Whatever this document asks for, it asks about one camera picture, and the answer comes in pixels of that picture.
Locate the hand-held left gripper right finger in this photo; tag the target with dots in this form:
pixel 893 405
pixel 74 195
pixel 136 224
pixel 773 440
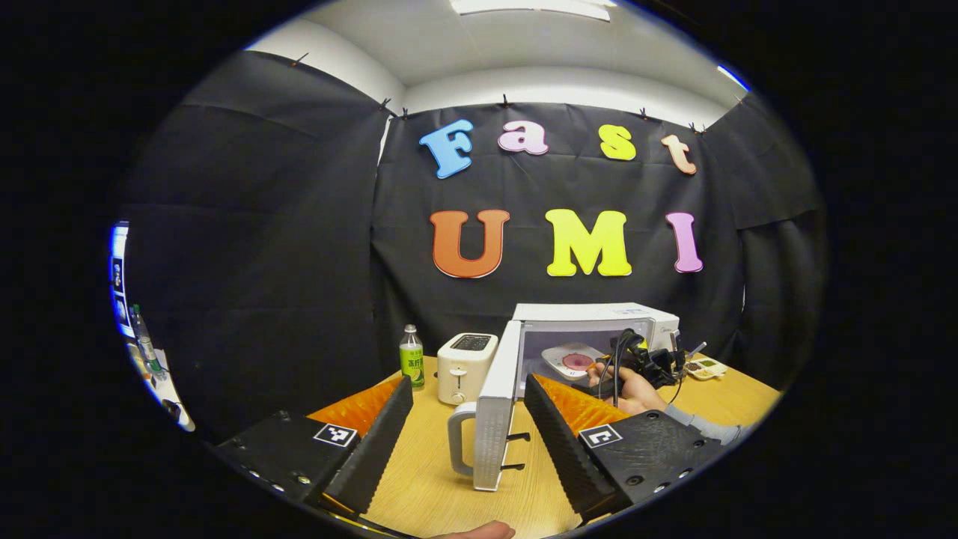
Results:
pixel 557 449

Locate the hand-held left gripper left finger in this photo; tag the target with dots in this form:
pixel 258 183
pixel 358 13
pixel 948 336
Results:
pixel 378 449

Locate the pink round food slice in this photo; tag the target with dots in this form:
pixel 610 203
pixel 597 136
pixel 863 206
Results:
pixel 576 361

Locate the white microwave oven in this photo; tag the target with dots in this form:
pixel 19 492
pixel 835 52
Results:
pixel 584 313

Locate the white square plate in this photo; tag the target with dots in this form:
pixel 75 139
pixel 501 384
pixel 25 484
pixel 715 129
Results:
pixel 554 361

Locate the white divided bean dish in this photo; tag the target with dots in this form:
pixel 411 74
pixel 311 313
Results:
pixel 707 367

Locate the green label drink bottle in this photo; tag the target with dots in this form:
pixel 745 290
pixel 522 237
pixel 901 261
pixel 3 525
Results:
pixel 412 363

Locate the cream white toaster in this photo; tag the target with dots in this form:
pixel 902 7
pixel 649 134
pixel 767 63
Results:
pixel 464 370

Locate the white background desk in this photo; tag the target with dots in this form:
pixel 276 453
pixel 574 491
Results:
pixel 168 397

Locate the black backdrop cloth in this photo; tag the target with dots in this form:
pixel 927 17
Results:
pixel 262 262

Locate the dark green bottle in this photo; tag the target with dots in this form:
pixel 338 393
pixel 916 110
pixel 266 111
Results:
pixel 146 344

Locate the bright monitor screen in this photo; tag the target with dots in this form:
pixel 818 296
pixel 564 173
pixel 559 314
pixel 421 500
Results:
pixel 118 277

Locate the long ceiling light panel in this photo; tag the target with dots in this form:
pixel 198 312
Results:
pixel 531 7

